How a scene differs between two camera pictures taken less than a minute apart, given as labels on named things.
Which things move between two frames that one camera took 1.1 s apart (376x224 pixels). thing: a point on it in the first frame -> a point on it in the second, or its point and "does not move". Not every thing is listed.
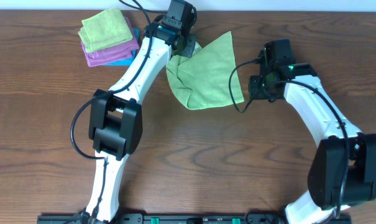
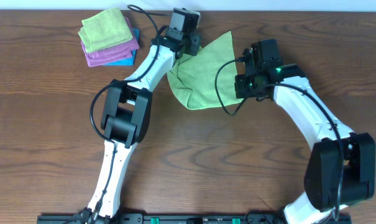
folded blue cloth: x=128 y=61 does not move
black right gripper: x=256 y=87 -> x=242 y=86
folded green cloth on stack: x=104 y=28 does not move
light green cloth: x=209 y=79 does not move
